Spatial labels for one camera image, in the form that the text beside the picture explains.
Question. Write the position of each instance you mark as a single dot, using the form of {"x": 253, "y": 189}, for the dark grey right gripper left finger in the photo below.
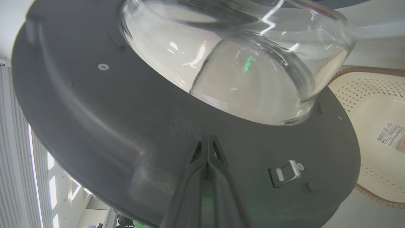
{"x": 186, "y": 196}

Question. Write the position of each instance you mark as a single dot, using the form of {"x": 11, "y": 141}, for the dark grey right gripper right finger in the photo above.
{"x": 226, "y": 196}

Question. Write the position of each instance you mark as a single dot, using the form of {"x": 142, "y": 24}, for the dark round glass washer door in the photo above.
{"x": 104, "y": 126}

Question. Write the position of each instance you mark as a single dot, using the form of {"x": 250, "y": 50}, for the cream perforated laundry basket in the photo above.
{"x": 370, "y": 152}

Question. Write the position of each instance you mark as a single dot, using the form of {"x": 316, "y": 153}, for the paper label sticker in basket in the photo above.
{"x": 392, "y": 136}

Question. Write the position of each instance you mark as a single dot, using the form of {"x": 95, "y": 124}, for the white front-load washing machine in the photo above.
{"x": 376, "y": 28}

